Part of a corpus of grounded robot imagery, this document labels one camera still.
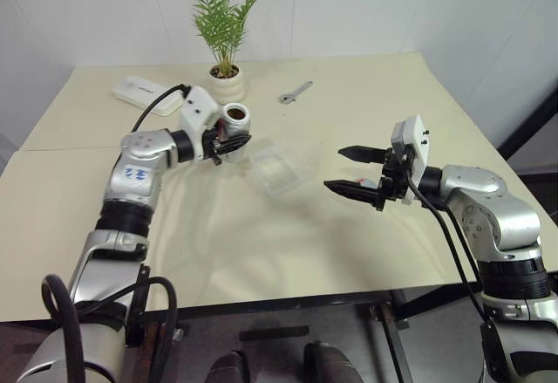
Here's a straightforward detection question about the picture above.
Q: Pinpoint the dark rounded shape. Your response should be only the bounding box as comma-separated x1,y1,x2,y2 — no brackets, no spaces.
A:
303,340,364,383
208,349,253,383

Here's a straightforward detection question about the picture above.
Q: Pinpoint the flat white case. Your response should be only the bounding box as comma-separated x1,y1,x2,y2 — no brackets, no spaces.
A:
111,75,185,119

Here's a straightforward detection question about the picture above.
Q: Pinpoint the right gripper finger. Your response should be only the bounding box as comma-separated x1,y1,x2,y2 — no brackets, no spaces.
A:
337,145,389,166
323,179,382,211

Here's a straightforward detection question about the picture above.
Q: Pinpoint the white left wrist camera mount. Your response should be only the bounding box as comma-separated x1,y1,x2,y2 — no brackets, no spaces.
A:
180,86,221,161

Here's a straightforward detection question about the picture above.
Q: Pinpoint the white jar with brown contents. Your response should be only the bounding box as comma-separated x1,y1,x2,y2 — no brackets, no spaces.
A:
219,103,254,158

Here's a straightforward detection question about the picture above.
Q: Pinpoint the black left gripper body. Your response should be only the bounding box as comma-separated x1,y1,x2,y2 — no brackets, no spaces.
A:
201,126,228,168

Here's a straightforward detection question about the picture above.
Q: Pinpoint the thin black cable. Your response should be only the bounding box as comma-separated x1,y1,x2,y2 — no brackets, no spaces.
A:
72,275,180,383

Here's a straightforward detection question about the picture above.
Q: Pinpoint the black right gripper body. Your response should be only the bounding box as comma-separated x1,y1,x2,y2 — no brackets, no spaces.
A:
373,147,415,214

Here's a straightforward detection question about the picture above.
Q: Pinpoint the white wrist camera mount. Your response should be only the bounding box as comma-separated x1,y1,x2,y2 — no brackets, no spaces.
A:
180,86,221,161
390,114,433,207

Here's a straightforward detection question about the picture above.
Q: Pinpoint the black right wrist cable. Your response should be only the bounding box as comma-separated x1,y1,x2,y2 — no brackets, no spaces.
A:
403,167,490,328

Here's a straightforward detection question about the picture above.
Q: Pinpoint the thick black cable loop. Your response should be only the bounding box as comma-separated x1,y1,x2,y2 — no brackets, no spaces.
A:
40,273,85,383

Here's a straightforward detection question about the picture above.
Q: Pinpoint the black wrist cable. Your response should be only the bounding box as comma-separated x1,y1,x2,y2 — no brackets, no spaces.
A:
130,84,192,133
403,167,490,328

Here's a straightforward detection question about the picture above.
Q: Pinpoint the black metal table frame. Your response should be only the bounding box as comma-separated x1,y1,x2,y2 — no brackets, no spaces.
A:
368,287,484,383

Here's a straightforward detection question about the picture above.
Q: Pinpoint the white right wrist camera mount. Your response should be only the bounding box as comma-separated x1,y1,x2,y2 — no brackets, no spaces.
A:
390,114,433,207

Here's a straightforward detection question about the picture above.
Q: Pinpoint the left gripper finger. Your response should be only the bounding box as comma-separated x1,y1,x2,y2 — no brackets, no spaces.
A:
219,134,254,156

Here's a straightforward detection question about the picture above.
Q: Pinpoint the black tape strip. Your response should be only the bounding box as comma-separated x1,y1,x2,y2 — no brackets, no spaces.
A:
238,325,311,342

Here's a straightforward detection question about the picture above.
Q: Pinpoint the clear plastic box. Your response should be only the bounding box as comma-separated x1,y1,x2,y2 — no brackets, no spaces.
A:
247,137,320,197

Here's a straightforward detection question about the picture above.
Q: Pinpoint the silver wrench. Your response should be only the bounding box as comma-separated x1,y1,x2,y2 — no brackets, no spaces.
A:
278,79,315,106

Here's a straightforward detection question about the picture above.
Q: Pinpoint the green palm in white pot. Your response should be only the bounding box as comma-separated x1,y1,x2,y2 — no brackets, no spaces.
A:
182,0,272,106

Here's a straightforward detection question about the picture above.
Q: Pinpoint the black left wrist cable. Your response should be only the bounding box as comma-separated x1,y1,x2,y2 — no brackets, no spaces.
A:
130,84,192,133

